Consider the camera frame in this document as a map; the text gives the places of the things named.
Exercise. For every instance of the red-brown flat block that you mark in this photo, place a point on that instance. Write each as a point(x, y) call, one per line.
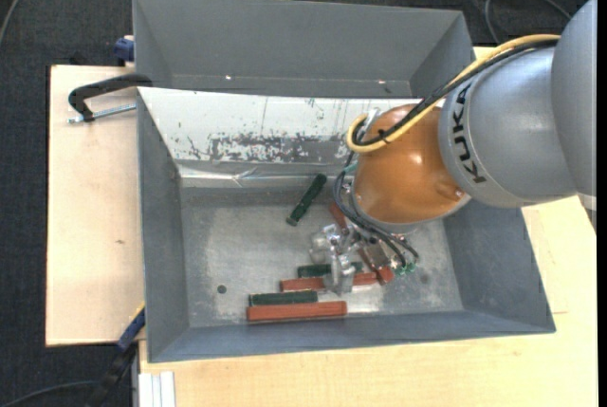
point(386, 276)
point(296, 311)
point(301, 284)

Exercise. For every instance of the dark green flat block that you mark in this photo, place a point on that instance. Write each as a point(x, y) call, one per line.
point(307, 200)
point(313, 270)
point(283, 298)

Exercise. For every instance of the pale wood flat board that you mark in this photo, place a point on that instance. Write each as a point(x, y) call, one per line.
point(90, 215)

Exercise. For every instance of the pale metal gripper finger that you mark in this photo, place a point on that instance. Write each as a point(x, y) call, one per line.
point(333, 274)
point(348, 277)

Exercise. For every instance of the grey metal bin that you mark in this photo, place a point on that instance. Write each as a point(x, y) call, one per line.
point(284, 40)

